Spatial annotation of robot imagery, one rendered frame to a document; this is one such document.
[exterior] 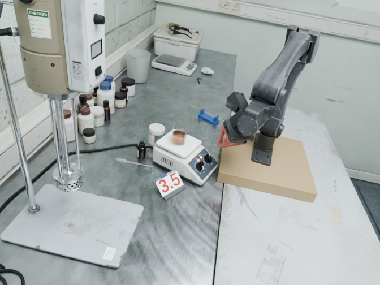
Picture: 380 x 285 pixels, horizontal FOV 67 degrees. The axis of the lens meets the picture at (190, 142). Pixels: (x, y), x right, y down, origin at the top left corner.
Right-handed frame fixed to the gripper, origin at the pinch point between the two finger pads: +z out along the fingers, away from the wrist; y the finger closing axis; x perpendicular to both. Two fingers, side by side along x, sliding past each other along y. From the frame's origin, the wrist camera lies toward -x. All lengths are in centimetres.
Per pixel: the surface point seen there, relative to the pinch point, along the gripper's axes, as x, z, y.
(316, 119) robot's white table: -18, -1, -77
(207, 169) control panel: 5.0, 8.3, 1.8
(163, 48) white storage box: -104, 47, -37
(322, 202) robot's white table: 25.5, -7.2, -29.2
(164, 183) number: 6.9, 13.2, 16.7
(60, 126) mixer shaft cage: -1.2, -2.5, 49.9
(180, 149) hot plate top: -3.1, 8.9, 9.9
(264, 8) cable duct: -113, -1, -96
